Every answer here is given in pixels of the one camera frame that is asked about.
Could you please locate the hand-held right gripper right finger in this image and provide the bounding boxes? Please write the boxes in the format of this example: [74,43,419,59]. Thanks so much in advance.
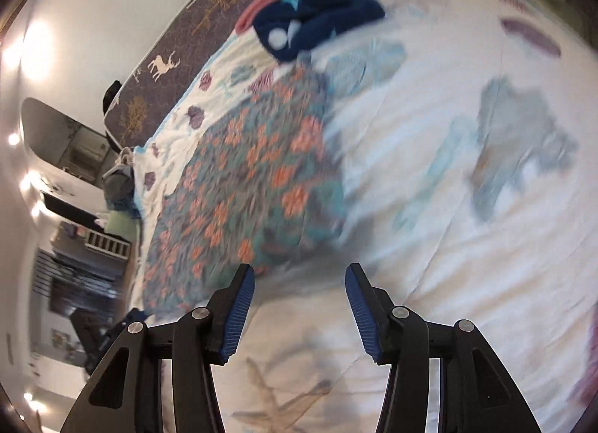
[345,263,543,433]

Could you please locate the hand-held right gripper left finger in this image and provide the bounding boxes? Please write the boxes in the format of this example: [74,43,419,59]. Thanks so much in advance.
[60,263,256,433]

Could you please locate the floral long-sleeved shirt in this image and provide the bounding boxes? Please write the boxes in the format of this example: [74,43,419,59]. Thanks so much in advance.
[140,64,349,317]

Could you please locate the pile of clothes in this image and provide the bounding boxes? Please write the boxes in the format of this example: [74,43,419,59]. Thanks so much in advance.
[103,146,141,214]

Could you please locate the white ladder rack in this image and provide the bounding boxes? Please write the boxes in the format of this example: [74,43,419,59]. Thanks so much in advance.
[86,230,129,259]

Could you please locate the green cushion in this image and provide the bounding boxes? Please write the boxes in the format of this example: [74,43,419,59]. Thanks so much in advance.
[107,211,141,233]

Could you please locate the seashell printed blanket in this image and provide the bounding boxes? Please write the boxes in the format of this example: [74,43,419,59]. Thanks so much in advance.
[131,0,598,433]

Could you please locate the black object behind mattress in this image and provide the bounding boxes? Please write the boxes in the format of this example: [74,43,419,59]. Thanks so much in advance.
[104,80,123,109]

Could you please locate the navy folded cloth white dots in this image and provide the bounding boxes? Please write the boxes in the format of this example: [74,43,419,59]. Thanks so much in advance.
[253,0,386,65]

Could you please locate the deer printed mattress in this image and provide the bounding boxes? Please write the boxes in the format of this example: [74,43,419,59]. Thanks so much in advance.
[104,0,449,154]

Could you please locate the arched wall mirror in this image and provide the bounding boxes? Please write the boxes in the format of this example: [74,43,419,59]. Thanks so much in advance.
[21,97,117,186]

